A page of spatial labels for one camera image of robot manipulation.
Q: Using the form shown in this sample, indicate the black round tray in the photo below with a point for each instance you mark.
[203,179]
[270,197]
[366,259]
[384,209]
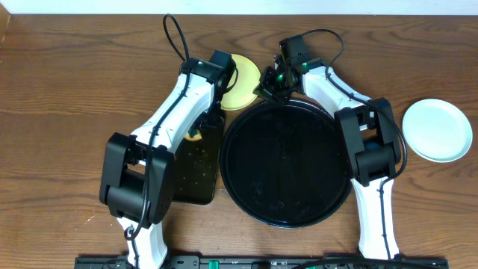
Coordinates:
[283,164]

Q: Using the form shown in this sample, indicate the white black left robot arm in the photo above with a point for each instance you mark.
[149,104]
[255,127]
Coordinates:
[137,174]

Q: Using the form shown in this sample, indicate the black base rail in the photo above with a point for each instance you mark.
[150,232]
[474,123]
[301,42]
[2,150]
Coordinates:
[328,262]

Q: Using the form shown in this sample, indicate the yellow green sponge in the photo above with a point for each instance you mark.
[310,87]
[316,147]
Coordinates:
[193,135]

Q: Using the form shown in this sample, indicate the light blue plate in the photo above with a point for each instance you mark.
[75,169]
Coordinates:
[440,147]
[436,116]

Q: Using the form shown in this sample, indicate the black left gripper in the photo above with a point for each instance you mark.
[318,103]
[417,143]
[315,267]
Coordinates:
[204,124]

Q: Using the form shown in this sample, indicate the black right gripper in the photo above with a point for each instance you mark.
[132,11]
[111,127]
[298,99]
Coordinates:
[267,86]

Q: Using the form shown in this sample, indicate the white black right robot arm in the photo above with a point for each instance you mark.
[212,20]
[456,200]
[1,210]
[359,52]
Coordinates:
[369,135]

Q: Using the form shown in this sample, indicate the yellow plate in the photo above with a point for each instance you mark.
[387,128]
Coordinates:
[243,84]

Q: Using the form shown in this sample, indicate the black rectangular tray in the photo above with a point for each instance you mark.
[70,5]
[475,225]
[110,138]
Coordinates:
[196,164]

